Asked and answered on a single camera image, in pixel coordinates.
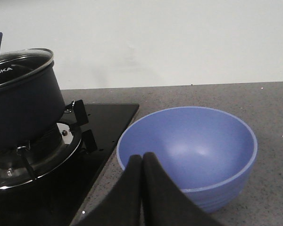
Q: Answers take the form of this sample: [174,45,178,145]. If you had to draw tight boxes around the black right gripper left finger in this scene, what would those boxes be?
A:
[77,155,142,226]

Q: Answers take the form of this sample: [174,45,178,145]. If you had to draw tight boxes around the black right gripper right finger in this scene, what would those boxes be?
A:
[142,152,221,226]

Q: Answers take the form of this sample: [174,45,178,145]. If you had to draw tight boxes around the light blue bowl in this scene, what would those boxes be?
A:
[117,106,258,213]

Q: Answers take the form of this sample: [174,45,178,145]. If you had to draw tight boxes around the glass pot lid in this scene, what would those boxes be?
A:
[0,32,54,89]

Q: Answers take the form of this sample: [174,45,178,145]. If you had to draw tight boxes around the black pot support grate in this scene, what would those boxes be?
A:
[0,100,92,190]

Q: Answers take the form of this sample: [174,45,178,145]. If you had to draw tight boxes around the dark blue cooking pot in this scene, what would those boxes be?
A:
[0,63,65,149]

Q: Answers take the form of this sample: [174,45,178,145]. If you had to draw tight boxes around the black glass gas stove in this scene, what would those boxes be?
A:
[0,104,139,226]

